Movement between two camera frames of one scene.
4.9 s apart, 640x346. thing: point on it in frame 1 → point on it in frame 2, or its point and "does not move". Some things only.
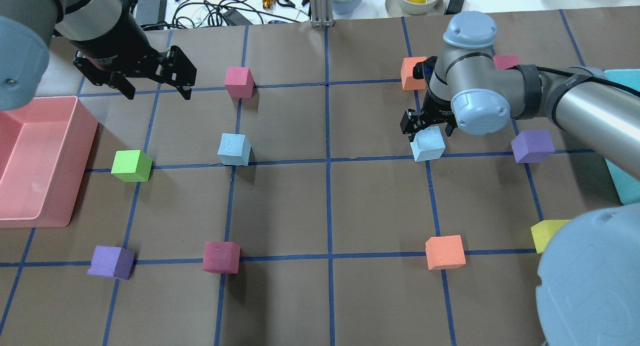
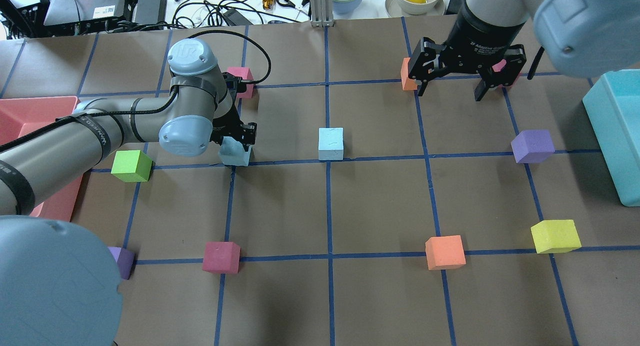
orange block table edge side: x=409 y=82 does not move
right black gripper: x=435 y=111 → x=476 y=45
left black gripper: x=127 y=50 → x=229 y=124
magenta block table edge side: x=239 y=82 does not move
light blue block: x=428 y=144 → x=331 y=143
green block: x=132 y=166 does not move
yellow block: x=542 y=232 does not move
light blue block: x=234 y=150 does not move
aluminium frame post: x=322 y=6 does not move
